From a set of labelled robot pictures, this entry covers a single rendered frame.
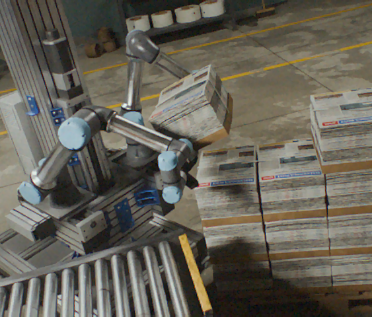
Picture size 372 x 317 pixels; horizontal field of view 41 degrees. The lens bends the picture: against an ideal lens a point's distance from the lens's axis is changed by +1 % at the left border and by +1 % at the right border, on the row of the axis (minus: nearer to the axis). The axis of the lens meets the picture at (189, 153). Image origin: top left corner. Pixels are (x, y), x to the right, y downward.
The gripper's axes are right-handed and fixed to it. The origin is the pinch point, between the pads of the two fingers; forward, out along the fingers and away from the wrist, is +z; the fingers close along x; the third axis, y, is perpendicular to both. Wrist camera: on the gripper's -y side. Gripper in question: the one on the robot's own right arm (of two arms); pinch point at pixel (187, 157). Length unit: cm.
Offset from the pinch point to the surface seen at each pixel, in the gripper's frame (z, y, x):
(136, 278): -58, -11, 19
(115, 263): -50, -7, 29
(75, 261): -47, -1, 45
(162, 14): 586, -1, 147
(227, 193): -2.6, -23.8, -7.6
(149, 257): -47, -12, 17
